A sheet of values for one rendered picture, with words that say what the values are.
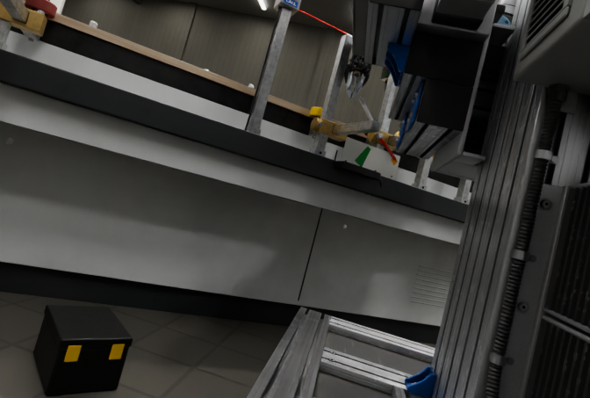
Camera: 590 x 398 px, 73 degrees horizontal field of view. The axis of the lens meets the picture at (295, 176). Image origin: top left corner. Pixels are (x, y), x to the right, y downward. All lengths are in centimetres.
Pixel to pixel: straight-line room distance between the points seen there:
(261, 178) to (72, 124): 59
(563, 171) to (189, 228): 122
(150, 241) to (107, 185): 24
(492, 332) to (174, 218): 116
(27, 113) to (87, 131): 15
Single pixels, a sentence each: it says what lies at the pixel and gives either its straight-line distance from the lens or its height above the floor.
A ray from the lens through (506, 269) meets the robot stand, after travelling 64.
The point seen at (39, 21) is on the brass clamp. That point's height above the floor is 81.
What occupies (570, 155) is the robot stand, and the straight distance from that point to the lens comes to 68.
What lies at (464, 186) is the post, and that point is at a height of 77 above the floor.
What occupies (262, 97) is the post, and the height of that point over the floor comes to 83.
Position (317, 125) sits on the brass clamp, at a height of 80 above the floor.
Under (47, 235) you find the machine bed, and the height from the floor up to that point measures 20.
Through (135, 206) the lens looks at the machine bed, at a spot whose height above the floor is 36.
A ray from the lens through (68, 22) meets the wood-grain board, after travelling 155.
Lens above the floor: 51
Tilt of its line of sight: 4 degrees up
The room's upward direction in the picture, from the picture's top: 15 degrees clockwise
